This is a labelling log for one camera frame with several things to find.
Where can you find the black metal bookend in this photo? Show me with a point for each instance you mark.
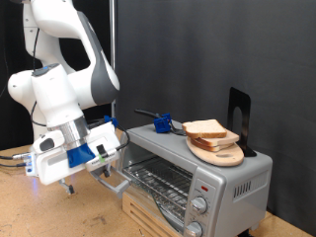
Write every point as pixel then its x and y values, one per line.
pixel 245 118

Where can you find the silver toaster oven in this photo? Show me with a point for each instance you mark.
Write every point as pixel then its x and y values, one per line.
pixel 227 184

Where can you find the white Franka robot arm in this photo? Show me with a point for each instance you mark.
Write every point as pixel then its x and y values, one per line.
pixel 56 95

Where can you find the metal oven rack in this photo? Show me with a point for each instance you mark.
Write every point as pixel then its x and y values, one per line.
pixel 158 179

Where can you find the spatula with blue grip block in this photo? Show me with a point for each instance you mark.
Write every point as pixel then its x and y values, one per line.
pixel 162 124

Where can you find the metal pole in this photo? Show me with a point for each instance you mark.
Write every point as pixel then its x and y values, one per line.
pixel 113 26

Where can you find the silver oven knob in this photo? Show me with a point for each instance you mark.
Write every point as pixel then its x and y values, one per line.
pixel 199 205
pixel 194 229

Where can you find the wooden cutting board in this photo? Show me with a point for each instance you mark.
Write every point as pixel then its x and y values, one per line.
pixel 220 158

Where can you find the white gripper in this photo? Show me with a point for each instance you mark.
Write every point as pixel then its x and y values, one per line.
pixel 52 168

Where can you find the red oven indicator light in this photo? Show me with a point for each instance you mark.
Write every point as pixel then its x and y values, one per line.
pixel 204 189

